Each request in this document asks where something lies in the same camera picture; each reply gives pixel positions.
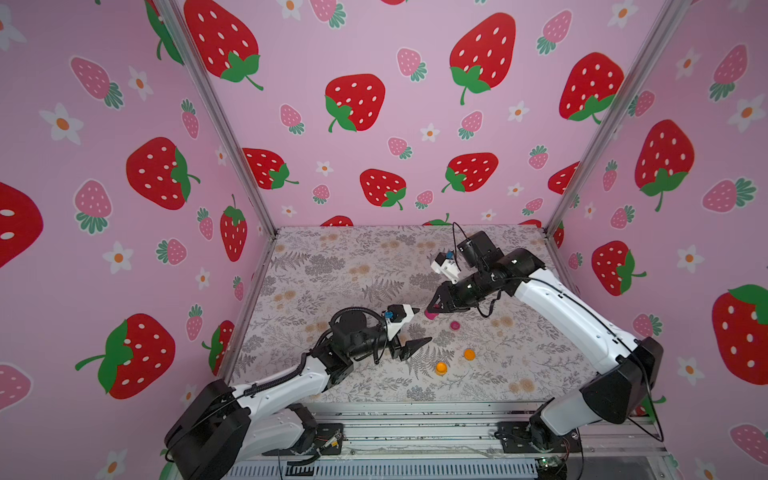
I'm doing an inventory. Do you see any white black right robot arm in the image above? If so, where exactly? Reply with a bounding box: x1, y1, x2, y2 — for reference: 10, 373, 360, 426
427, 231, 663, 451

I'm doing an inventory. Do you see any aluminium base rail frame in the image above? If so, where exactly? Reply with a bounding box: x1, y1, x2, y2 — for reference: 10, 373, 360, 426
167, 400, 679, 480

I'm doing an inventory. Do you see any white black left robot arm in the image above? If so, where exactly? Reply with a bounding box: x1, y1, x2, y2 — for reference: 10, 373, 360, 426
164, 304, 430, 479

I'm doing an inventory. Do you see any floral patterned table mat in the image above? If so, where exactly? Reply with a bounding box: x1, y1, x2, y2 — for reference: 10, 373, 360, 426
231, 227, 594, 403

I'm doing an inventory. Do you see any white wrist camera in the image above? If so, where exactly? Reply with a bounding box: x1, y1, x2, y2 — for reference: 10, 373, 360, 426
383, 304, 420, 341
431, 251, 461, 284

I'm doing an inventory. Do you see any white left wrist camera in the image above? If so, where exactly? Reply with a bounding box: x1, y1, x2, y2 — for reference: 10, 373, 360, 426
383, 304, 420, 341

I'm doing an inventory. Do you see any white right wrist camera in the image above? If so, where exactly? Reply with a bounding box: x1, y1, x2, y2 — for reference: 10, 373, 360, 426
431, 251, 461, 284

